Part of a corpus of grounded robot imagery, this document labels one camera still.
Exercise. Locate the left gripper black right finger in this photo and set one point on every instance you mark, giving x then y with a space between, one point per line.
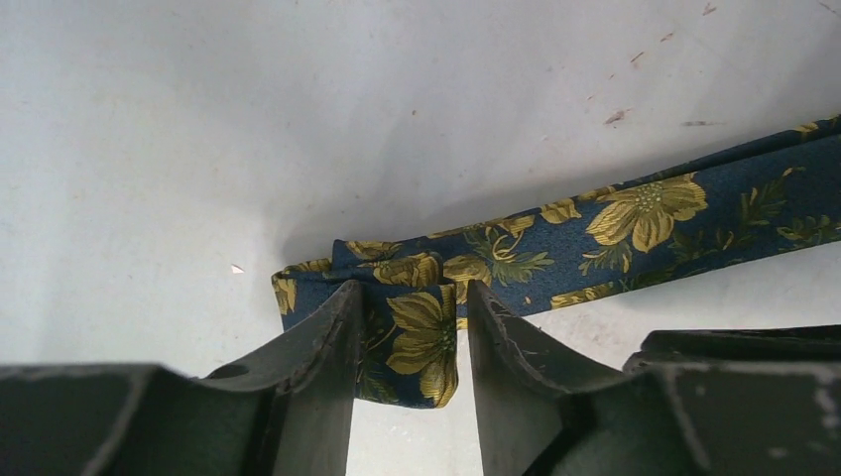
689 402

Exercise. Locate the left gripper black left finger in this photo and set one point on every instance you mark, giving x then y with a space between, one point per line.
283 409

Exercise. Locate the navy gold floral tie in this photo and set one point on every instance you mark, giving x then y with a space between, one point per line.
770 196

